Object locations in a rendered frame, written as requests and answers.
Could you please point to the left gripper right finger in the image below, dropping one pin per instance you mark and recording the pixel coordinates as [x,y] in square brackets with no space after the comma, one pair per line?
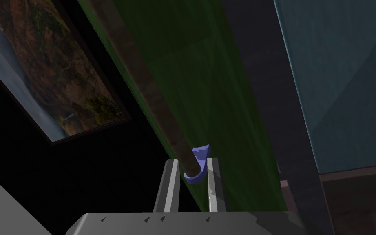
[214,189]

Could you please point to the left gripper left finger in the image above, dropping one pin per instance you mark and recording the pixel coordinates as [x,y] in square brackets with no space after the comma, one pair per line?
[169,189]

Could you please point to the framed landscape picture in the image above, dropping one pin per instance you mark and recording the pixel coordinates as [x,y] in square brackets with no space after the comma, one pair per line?
[51,65]

